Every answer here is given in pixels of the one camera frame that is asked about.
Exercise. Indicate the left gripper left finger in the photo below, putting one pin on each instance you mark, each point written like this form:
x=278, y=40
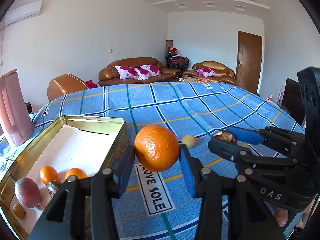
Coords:
x=64, y=216

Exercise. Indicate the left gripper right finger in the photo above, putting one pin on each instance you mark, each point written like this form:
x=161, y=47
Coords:
x=249, y=216

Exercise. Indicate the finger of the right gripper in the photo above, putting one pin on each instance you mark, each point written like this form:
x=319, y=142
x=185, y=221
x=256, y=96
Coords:
x=250, y=134
x=244, y=155

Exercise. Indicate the small yellow longan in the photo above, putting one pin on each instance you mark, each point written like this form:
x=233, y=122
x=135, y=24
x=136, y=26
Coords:
x=18, y=211
x=189, y=141

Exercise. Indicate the smooth orange kumquat fruit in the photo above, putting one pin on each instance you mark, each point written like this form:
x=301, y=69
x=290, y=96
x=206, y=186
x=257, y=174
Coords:
x=48, y=174

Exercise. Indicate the orange mandarin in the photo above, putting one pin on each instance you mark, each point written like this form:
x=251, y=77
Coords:
x=156, y=148

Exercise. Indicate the person's right hand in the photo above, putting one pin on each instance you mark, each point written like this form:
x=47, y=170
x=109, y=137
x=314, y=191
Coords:
x=281, y=216

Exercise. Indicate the black television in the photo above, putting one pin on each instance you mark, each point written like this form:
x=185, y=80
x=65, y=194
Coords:
x=292, y=101

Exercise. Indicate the gold rectangular tin box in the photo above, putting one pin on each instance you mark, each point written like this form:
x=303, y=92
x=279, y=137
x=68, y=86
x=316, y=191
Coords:
x=89, y=143

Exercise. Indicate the brown leather armchair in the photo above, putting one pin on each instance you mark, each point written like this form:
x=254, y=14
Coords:
x=225, y=74
x=67, y=84

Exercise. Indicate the armchair pink floral cushion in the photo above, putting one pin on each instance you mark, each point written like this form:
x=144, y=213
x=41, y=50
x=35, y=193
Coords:
x=206, y=72

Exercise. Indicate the low coffee table with items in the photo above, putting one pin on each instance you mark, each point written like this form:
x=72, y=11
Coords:
x=197, y=80

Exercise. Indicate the brown wooden door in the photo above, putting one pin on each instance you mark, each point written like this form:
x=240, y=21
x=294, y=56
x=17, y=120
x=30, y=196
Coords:
x=250, y=49

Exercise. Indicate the stacked dark chairs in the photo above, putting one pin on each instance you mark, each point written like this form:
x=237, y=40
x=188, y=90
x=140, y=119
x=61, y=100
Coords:
x=177, y=62

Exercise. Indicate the pink electric kettle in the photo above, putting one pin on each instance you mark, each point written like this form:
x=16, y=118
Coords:
x=16, y=123

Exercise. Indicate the brown leather near armchair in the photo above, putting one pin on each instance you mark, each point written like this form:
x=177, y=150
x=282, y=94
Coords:
x=67, y=84

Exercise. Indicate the brown leather long sofa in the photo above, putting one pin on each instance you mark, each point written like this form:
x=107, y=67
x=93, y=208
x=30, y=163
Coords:
x=110, y=76

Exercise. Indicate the white wall air conditioner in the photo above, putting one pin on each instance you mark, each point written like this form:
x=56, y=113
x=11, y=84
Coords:
x=22, y=13

